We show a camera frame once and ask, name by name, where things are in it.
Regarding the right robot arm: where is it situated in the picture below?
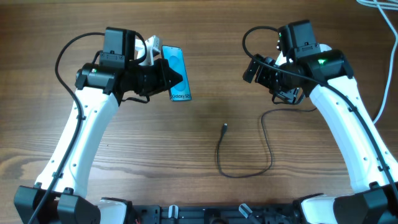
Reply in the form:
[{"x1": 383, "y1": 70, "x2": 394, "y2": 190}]
[{"x1": 243, "y1": 20, "x2": 397, "y2": 223}]

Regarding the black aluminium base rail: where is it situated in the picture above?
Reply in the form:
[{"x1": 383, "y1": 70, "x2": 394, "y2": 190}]
[{"x1": 132, "y1": 203, "x2": 300, "y2": 224}]

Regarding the black USB charging cable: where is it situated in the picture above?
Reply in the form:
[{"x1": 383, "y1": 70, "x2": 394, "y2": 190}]
[{"x1": 216, "y1": 106, "x2": 318, "y2": 179}]

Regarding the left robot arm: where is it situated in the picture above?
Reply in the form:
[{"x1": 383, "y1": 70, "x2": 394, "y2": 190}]
[{"x1": 14, "y1": 27, "x2": 182, "y2": 223}]

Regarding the white power strip cord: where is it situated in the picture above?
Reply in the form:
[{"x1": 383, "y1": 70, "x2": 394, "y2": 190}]
[{"x1": 355, "y1": 0, "x2": 398, "y2": 125}]

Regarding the teal Galaxy smartphone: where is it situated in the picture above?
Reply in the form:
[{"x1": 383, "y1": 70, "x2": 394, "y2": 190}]
[{"x1": 160, "y1": 45, "x2": 192, "y2": 102}]

